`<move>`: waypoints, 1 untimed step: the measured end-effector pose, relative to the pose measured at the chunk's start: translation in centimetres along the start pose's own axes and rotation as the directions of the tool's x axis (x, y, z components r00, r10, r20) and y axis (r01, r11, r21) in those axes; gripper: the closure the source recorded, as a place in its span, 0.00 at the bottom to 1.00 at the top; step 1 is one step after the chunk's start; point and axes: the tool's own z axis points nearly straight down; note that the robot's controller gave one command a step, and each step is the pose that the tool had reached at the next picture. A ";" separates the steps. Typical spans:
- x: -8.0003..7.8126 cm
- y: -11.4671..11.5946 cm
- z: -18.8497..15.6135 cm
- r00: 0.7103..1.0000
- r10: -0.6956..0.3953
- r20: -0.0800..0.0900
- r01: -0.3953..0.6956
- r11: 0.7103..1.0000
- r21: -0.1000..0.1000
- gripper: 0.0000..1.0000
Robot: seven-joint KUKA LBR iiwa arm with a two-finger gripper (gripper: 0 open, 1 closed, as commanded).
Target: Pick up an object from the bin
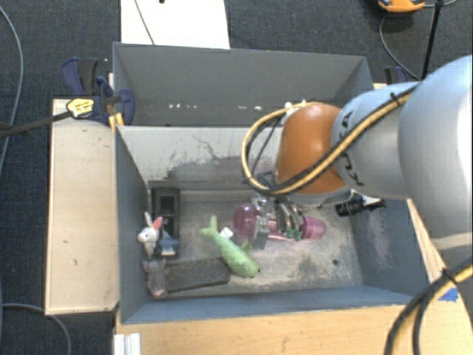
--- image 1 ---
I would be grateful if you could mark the green toy fish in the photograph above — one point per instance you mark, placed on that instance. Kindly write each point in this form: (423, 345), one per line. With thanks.
(234, 255)

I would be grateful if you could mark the dark green flat block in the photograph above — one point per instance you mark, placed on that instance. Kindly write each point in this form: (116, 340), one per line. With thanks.
(197, 274)

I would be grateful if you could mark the pale wood flat board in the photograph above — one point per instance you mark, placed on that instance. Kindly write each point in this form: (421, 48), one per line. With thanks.
(81, 213)

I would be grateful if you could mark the black rectangular box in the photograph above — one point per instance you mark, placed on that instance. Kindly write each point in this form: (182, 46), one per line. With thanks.
(165, 205)

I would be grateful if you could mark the grey metal bin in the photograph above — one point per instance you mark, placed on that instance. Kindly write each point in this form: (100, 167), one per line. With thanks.
(229, 87)

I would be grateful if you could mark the black cylinder on white bracket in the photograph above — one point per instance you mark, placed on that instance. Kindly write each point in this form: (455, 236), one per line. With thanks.
(349, 207)

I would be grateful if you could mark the grey and pink toy mouse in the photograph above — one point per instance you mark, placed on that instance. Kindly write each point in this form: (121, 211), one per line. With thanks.
(157, 277)

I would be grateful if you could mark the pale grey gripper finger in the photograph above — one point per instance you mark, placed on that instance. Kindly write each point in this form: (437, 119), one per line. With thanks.
(261, 239)

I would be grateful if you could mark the small white cap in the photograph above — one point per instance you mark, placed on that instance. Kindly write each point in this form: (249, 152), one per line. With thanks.
(225, 232)

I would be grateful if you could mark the pink clear plastic bottle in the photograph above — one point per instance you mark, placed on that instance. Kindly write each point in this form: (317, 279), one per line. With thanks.
(244, 220)

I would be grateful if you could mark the white toy rabbit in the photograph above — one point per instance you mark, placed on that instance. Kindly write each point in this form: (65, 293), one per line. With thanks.
(149, 237)

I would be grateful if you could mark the dark blue and white toy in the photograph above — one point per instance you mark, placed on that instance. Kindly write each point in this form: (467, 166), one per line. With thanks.
(169, 246)

